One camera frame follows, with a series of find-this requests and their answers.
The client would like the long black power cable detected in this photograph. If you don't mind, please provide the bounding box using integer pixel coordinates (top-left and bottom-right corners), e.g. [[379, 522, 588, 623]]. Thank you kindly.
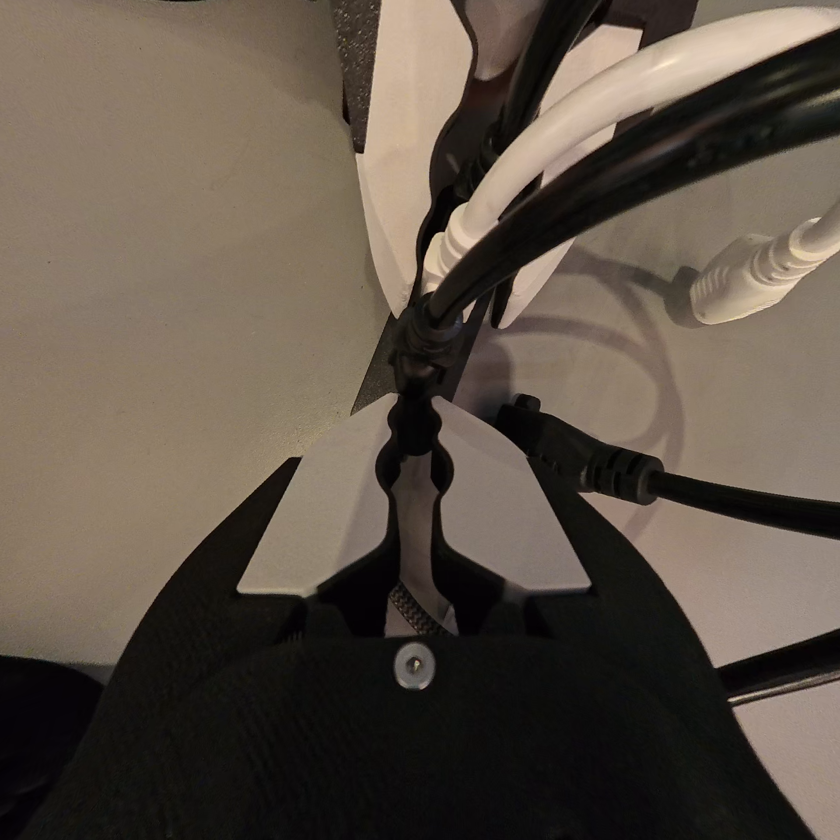
[[456, 0, 840, 706]]

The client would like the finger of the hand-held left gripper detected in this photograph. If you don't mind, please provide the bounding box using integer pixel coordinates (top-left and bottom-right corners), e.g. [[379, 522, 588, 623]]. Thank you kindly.
[[357, 0, 483, 309], [489, 23, 644, 329]]

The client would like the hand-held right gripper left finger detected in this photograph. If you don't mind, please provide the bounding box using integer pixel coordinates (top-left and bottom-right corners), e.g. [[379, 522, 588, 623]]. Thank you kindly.
[[235, 392, 411, 599]]

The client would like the white power cable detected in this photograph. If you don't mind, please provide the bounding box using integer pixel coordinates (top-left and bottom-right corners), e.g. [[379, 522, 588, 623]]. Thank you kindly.
[[420, 7, 840, 327]]

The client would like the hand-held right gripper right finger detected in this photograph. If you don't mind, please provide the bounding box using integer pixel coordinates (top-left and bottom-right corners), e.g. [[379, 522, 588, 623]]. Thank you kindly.
[[427, 395, 597, 599]]

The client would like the short black power cable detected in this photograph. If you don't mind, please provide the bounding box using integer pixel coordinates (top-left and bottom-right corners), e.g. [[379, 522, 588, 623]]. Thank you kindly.
[[390, 36, 840, 522]]

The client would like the braided power strip cord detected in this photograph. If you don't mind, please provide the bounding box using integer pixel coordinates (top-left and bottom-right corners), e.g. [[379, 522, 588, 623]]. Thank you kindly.
[[387, 387, 444, 636]]

